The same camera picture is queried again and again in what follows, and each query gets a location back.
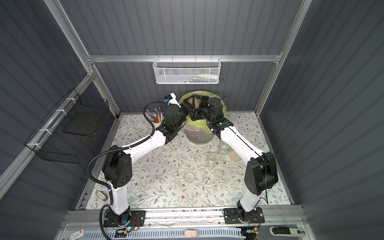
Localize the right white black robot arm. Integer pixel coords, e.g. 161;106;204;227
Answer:
185;94;278;216

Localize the glass oatmeal jar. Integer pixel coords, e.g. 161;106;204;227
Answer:
206;154;217;170

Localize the black wire basket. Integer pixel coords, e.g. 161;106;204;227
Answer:
25;91;110;164

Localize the small white grey object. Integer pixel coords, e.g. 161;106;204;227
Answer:
96;190;109;202

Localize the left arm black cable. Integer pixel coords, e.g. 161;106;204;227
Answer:
86;101;169;193

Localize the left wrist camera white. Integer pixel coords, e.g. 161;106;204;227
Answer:
164;93;181;108

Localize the white card with red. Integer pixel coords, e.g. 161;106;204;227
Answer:
69;229;85;240

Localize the oatmeal jar with beige lid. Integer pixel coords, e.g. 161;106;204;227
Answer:
218;140;232;156

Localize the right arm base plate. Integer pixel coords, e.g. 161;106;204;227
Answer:
222;207;265;225

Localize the white pen cup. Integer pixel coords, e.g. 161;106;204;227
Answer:
153;119;162;128

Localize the grey trash bin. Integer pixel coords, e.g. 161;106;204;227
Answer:
184;126;214;145

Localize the beige jar lid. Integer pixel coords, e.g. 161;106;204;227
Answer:
229;150;242;163

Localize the pens bundle in cup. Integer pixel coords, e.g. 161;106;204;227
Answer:
146;106;162;122

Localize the pink eraser block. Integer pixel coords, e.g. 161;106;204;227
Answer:
184;230;199;238

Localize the white wire mesh basket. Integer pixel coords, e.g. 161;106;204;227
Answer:
153;59;222;85

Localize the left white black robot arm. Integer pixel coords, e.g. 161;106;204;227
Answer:
102;101;195;216

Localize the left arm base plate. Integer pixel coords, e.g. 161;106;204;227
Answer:
102;210;147;228

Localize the white black stapler device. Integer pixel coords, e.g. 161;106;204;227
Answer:
269;227;306;237

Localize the green plastic bin liner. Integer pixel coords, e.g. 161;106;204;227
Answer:
180;91;227;134

